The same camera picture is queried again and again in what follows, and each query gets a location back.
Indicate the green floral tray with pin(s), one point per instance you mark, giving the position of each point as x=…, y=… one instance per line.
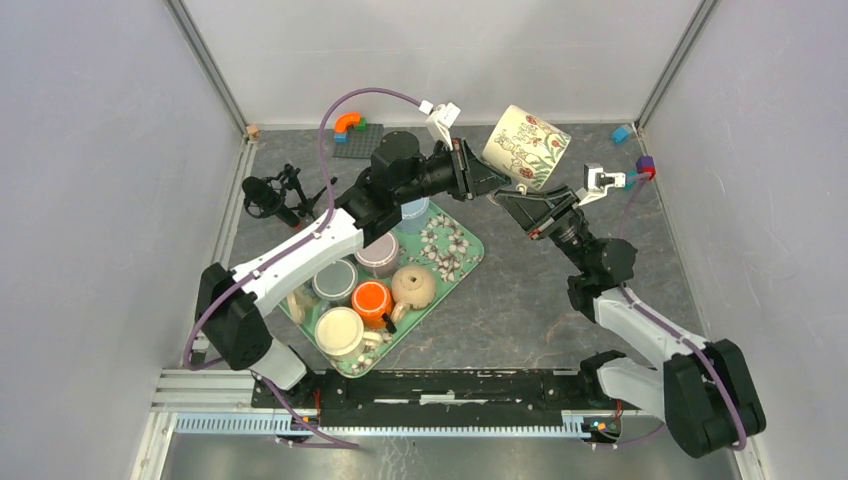
x=445, y=247

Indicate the purple red block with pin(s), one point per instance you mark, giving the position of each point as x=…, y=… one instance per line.
x=645, y=167

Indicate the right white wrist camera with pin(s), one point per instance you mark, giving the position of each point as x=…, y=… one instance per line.
x=597, y=182

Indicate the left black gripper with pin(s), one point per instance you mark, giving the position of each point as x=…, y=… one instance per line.
x=471, y=174

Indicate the light blue ribbed mug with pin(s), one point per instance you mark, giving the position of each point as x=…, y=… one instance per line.
x=415, y=216

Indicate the grey mug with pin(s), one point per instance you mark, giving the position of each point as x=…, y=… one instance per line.
x=336, y=282

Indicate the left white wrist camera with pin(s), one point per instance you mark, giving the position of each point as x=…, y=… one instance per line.
x=440, y=118

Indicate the grey lego baseplate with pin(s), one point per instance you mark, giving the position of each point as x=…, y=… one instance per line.
x=360, y=143

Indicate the mauve mug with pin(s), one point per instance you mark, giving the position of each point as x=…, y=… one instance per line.
x=380, y=258

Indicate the orange mug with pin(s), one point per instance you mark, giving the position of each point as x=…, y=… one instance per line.
x=372, y=300

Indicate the tan ceramic mug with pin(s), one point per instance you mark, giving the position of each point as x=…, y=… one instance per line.
x=413, y=288

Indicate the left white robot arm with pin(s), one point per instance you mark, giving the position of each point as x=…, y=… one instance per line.
x=232, y=303

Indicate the orange curved block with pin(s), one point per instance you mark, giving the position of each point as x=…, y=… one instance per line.
x=346, y=123

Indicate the black mounting base rail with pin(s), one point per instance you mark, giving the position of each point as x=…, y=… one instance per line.
x=449, y=398

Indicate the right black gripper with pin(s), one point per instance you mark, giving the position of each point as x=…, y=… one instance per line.
x=540, y=213

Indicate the blue block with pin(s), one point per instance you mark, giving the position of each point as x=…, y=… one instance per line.
x=621, y=133

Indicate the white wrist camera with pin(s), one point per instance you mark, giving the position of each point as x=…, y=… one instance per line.
x=440, y=118
x=597, y=182

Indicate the teal block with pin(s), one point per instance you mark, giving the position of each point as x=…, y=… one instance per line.
x=631, y=178

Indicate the floral cream mug green inside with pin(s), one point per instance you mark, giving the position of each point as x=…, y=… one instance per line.
x=525, y=148

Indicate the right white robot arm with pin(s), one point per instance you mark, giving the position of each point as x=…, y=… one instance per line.
x=701, y=390

